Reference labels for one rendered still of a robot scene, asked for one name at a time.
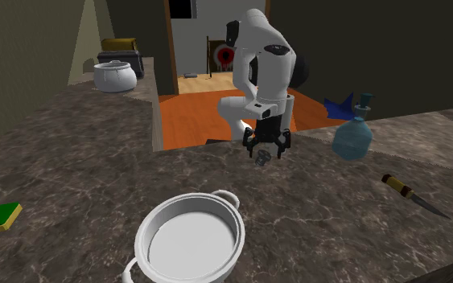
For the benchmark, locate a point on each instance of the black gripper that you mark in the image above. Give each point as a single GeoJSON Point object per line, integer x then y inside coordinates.
{"type": "Point", "coordinates": [268, 127]}

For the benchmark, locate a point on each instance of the red and white target board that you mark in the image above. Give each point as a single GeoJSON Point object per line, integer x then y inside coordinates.
{"type": "Point", "coordinates": [223, 56]}

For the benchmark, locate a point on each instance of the blue soap dispenser bottle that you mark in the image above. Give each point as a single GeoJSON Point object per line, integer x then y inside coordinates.
{"type": "Point", "coordinates": [352, 139]}

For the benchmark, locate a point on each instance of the blue crumpled cloth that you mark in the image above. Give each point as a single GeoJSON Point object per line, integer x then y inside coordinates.
{"type": "Point", "coordinates": [338, 107]}

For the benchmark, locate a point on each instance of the yellow box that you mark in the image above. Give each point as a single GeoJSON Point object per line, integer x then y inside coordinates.
{"type": "Point", "coordinates": [118, 44]}

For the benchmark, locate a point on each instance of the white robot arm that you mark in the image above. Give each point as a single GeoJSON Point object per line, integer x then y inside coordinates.
{"type": "Point", "coordinates": [267, 84]}

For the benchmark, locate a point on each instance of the dark window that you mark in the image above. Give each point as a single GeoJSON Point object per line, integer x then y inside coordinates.
{"type": "Point", "coordinates": [180, 8]}

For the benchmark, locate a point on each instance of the small grey ribbed object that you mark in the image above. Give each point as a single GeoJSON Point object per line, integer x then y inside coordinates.
{"type": "Point", "coordinates": [262, 157]}

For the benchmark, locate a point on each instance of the white round lidded pot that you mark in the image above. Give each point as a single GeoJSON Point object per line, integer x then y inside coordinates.
{"type": "Point", "coordinates": [114, 78]}

